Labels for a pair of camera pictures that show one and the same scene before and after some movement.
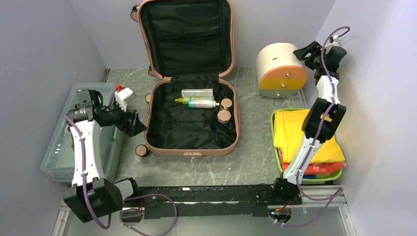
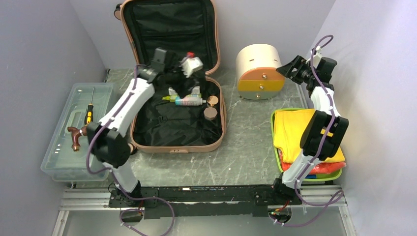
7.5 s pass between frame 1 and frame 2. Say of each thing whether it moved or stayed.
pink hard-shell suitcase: moved
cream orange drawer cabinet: moved
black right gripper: moved
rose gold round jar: moved
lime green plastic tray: stayed
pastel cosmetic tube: moved
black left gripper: moved
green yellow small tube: moved
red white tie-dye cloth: stayed
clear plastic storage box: stayed
